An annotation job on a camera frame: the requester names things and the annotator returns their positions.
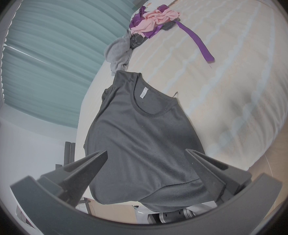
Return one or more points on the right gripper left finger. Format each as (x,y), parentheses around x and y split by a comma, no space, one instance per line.
(82,177)

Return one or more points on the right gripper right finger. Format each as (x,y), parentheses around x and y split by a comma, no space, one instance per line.
(215,177)

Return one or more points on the black T-shirt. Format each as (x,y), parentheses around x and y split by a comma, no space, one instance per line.
(139,143)

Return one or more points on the bed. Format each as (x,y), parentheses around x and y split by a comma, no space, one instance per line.
(232,82)

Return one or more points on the black chest of drawers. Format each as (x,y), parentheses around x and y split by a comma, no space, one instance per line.
(69,153)

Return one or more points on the blue-green curtain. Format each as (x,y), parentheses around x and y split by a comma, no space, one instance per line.
(43,89)
(73,21)

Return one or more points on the grey garment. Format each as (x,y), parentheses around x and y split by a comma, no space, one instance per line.
(118,51)

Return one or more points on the purple satin garment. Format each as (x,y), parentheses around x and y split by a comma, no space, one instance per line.
(197,43)

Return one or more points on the black lace garment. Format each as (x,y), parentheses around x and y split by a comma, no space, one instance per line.
(136,39)

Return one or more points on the pink garment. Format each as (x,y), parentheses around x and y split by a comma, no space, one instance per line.
(158,16)

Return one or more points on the grey bedside table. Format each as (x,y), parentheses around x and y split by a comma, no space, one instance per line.
(139,0)

